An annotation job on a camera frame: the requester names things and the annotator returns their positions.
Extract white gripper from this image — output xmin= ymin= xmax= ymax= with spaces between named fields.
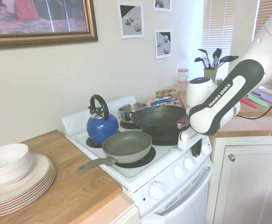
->
xmin=178 ymin=129 xmax=203 ymax=157

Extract black stove burner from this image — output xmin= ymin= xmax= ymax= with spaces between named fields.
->
xmin=114 ymin=146 xmax=157 ymax=169
xmin=86 ymin=136 xmax=105 ymax=148
xmin=150 ymin=130 xmax=181 ymax=147
xmin=119 ymin=120 xmax=143 ymax=130

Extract white electric stove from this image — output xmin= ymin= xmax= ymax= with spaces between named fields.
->
xmin=61 ymin=95 xmax=215 ymax=224

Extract black wok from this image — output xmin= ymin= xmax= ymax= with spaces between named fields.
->
xmin=128 ymin=105 xmax=187 ymax=137

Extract large white oven knob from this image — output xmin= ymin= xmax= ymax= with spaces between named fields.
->
xmin=149 ymin=182 xmax=165 ymax=200

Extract colourful knives on counter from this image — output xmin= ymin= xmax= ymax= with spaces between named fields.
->
xmin=236 ymin=79 xmax=272 ymax=119

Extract glass jar red lid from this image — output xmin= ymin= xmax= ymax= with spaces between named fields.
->
xmin=178 ymin=68 xmax=189 ymax=82
xmin=177 ymin=80 xmax=189 ymax=91

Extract white cabinet with door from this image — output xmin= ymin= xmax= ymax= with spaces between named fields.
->
xmin=208 ymin=136 xmax=272 ymax=224

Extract red knife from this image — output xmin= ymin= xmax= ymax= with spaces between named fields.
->
xmin=240 ymin=97 xmax=258 ymax=109

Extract grey frying pan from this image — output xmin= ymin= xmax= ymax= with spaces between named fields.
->
xmin=75 ymin=130 xmax=153 ymax=175

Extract green utensil holder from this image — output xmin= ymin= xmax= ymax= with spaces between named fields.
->
xmin=204 ymin=68 xmax=218 ymax=82

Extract green knife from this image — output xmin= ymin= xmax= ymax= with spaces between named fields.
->
xmin=247 ymin=93 xmax=269 ymax=108

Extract small black cooking spoon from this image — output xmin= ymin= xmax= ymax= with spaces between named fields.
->
xmin=194 ymin=57 xmax=207 ymax=69

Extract purple knife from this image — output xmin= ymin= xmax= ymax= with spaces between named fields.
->
xmin=252 ymin=90 xmax=272 ymax=101

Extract black slotted spoon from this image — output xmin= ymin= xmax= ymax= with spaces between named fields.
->
xmin=216 ymin=55 xmax=240 ymax=70

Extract cream base cabinet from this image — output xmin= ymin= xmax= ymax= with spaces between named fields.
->
xmin=114 ymin=205 xmax=140 ymax=224

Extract medium grey shapes paper print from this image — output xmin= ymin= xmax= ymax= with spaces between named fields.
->
xmin=154 ymin=29 xmax=173 ymax=60

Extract large grey shapes paper print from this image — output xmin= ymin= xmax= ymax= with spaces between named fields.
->
xmin=116 ymin=1 xmax=145 ymax=39

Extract small grey shapes paper print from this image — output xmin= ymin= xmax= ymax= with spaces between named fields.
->
xmin=152 ymin=0 xmax=173 ymax=12

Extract cream dinner plate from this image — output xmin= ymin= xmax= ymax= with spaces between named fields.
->
xmin=0 ymin=167 xmax=55 ymax=207
xmin=0 ymin=170 xmax=56 ymax=210
xmin=0 ymin=176 xmax=57 ymax=219
xmin=0 ymin=173 xmax=56 ymax=215
xmin=0 ymin=164 xmax=54 ymax=203
xmin=0 ymin=153 xmax=53 ymax=200

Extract white bowl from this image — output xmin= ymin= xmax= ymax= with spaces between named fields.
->
xmin=0 ymin=167 xmax=32 ymax=187
xmin=0 ymin=158 xmax=32 ymax=180
xmin=0 ymin=143 xmax=31 ymax=173

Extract gold framed painting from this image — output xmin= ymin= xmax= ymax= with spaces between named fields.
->
xmin=0 ymin=0 xmax=99 ymax=51

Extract white oven door handle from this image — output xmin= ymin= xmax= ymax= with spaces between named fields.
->
xmin=157 ymin=164 xmax=215 ymax=217

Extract steel saucepan blue handle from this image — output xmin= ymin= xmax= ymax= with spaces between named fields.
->
xmin=117 ymin=98 xmax=174 ymax=123

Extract black spatula steel handle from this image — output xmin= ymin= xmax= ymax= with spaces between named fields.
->
xmin=211 ymin=48 xmax=222 ymax=70

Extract blue kettle black handle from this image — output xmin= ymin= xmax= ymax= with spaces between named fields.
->
xmin=86 ymin=94 xmax=120 ymax=144

